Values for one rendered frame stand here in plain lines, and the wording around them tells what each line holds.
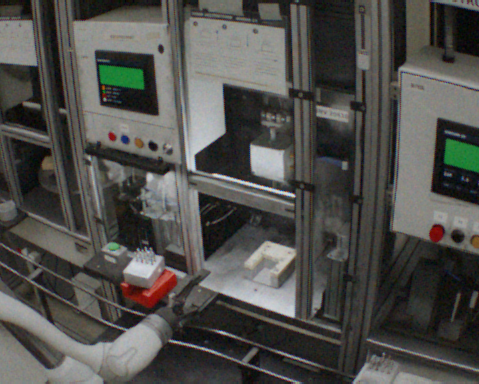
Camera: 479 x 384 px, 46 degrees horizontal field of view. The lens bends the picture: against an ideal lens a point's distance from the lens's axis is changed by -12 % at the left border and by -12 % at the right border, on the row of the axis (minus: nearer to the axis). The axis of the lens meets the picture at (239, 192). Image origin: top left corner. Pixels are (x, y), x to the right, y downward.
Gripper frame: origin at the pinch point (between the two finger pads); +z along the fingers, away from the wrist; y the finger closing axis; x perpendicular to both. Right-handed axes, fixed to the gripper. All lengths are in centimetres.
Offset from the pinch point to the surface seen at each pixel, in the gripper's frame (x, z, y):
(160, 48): 24, 21, 63
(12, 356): 143, -4, -112
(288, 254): -4.3, 43.3, -14.7
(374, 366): -53, 10, -20
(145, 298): 26.6, 1.9, -17.5
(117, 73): 40, 18, 54
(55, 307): 152, 45, -112
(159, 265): 28.4, 13.5, -11.6
